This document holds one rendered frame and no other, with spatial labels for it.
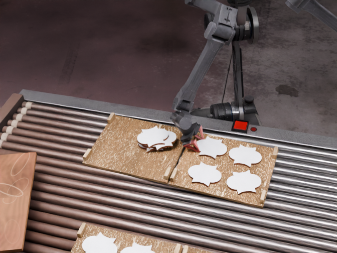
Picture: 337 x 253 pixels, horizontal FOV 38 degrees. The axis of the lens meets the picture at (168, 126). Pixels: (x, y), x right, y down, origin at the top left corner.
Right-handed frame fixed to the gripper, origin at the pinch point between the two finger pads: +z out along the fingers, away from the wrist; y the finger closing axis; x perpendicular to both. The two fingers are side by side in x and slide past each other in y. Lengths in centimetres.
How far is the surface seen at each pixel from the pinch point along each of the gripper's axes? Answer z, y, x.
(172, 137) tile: -9.8, -1.2, 8.8
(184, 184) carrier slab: 0.7, -24.5, 0.2
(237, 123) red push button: 9.4, 21.4, -9.0
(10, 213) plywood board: -42, -67, 39
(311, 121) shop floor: 106, 141, 21
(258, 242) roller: 24, -42, -27
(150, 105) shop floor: 30, 124, 122
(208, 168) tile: 4.4, -13.2, -6.3
